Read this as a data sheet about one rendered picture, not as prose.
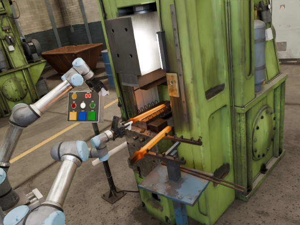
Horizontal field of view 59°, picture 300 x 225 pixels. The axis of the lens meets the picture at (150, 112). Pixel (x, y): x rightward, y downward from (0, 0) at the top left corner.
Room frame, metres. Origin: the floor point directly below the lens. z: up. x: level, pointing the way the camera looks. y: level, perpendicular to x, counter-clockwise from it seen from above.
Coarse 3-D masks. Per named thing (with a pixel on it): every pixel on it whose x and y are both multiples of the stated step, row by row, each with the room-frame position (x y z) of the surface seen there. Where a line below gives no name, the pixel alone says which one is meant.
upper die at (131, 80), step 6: (150, 72) 1.94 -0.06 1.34; (156, 72) 1.98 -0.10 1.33; (162, 72) 2.03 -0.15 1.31; (126, 78) 1.95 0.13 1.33; (132, 78) 1.90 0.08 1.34; (138, 78) 1.86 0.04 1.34; (144, 78) 1.90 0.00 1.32; (150, 78) 1.94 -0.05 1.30; (156, 78) 1.98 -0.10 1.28; (126, 84) 1.96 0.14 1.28; (132, 84) 1.91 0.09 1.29; (138, 84) 1.86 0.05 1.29; (144, 84) 1.89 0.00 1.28
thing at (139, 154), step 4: (164, 128) 1.60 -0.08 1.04; (168, 128) 1.59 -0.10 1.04; (160, 132) 1.55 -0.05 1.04; (164, 132) 1.54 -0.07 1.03; (156, 136) 1.50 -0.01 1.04; (160, 136) 1.50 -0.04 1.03; (152, 140) 1.46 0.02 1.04; (156, 140) 1.46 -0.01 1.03; (148, 144) 1.42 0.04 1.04; (152, 144) 1.42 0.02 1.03; (144, 148) 1.38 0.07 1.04; (148, 148) 1.39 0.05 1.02; (136, 152) 1.33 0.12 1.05; (140, 152) 1.33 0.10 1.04; (144, 152) 1.35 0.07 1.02; (132, 156) 1.29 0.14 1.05; (136, 156) 1.31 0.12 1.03; (140, 156) 1.33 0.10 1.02; (132, 160) 1.28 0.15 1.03; (136, 160) 1.30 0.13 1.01; (132, 164) 1.27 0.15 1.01
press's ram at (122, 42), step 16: (128, 16) 1.94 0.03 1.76; (144, 16) 1.90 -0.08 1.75; (112, 32) 2.00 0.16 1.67; (128, 32) 1.86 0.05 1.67; (144, 32) 1.88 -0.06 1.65; (112, 48) 2.02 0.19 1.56; (128, 48) 1.88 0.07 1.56; (144, 48) 1.86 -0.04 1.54; (128, 64) 1.91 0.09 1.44; (144, 64) 1.85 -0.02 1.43; (160, 64) 1.95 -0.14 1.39
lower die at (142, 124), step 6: (162, 102) 2.20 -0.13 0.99; (150, 108) 2.11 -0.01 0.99; (168, 108) 2.03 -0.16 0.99; (138, 114) 2.05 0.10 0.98; (150, 114) 1.96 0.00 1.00; (162, 114) 1.98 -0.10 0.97; (144, 120) 1.88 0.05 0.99; (150, 120) 1.89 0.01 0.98; (138, 126) 1.93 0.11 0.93; (144, 126) 1.87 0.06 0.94
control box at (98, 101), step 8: (80, 96) 2.27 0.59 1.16; (88, 96) 2.23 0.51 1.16; (96, 96) 2.20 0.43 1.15; (80, 104) 2.23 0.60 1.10; (88, 104) 2.20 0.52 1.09; (96, 104) 2.17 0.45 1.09; (96, 112) 2.13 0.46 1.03; (72, 120) 2.20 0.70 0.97; (88, 120) 2.14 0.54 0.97; (96, 120) 2.10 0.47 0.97
